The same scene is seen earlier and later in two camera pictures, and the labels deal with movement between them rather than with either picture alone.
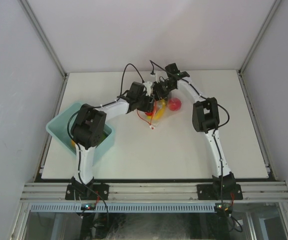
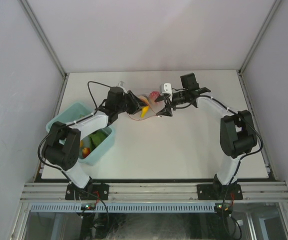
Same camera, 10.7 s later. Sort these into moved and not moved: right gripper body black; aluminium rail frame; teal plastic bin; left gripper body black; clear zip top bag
Moved: clear zip top bag; right gripper body black; left gripper body black
Not moved: aluminium rail frame; teal plastic bin
